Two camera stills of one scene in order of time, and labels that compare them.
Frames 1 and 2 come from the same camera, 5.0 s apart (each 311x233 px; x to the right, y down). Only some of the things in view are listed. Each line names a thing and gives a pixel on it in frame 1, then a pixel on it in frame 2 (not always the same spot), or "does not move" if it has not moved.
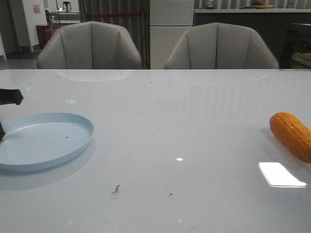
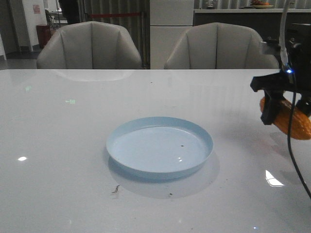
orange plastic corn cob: (293, 133) -> (300, 128)
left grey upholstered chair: (90, 45) does not move
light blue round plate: (34, 141) -> (160, 147)
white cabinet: (169, 21) does not move
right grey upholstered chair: (219, 45) does not move
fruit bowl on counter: (258, 4) does not move
